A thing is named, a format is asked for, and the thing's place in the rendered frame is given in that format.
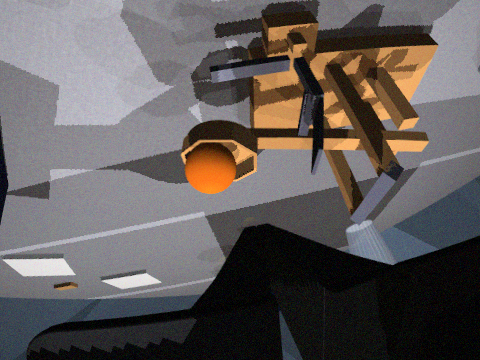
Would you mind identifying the white flat square slab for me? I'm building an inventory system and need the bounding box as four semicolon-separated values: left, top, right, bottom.
3;253;76;276
100;269;163;289

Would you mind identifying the orange wooden catapult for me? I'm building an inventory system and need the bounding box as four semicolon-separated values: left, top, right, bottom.
181;11;439;225

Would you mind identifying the orange ball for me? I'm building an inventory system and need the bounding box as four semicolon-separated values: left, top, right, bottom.
184;141;236;193

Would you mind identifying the clear drinking glass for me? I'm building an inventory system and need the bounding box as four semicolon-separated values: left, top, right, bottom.
347;219;396;265

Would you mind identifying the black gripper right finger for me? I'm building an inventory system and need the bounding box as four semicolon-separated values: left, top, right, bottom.
256;224;480;360

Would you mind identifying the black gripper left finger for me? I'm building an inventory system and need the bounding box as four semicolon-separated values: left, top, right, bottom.
27;227;284;360

